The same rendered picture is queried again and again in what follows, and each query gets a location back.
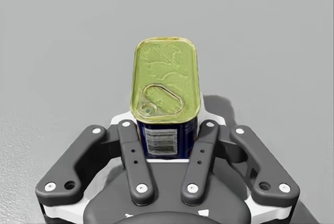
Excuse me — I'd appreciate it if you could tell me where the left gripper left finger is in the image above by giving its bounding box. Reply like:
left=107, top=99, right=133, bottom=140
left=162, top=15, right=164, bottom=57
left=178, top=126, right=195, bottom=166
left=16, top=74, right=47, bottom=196
left=35, top=112, right=157, bottom=206

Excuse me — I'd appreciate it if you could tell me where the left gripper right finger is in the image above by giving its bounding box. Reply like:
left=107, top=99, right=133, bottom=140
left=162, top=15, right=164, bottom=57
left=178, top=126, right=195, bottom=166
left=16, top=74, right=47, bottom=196
left=180, top=111, right=301, bottom=206

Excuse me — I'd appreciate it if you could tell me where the green and blue rectangular can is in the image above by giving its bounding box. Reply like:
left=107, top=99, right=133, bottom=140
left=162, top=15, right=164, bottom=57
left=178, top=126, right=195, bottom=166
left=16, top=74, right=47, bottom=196
left=130, top=36, right=201, bottom=160

